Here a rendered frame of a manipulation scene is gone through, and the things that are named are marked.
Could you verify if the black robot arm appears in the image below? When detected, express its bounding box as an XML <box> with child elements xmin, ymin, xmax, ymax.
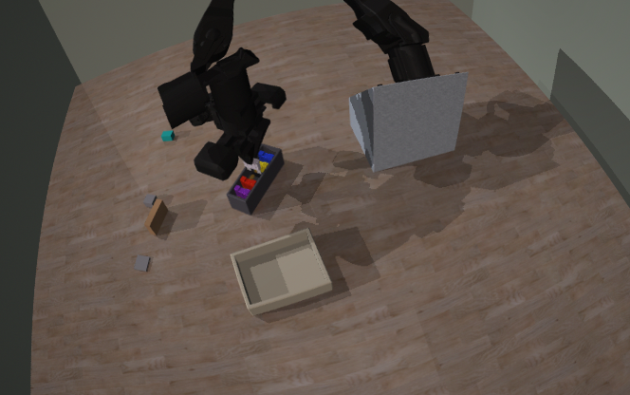
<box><xmin>157</xmin><ymin>0</ymin><xmax>439</xmax><ymax>129</ymax></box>

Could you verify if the small teal block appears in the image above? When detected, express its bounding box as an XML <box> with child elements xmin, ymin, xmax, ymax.
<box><xmin>161</xmin><ymin>130</ymin><xmax>175</xmax><ymax>141</ymax></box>

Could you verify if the brown rectangular block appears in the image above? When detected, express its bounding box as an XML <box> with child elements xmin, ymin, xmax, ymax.
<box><xmin>144</xmin><ymin>199</ymin><xmax>168</xmax><ymax>235</ymax></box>

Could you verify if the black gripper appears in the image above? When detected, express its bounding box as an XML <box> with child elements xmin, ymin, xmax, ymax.
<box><xmin>194</xmin><ymin>83</ymin><xmax>287</xmax><ymax>181</ymax></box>

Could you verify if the beige open tray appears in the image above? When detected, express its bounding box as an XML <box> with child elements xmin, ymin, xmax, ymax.
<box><xmin>231</xmin><ymin>228</ymin><xmax>333</xmax><ymax>316</ymax></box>

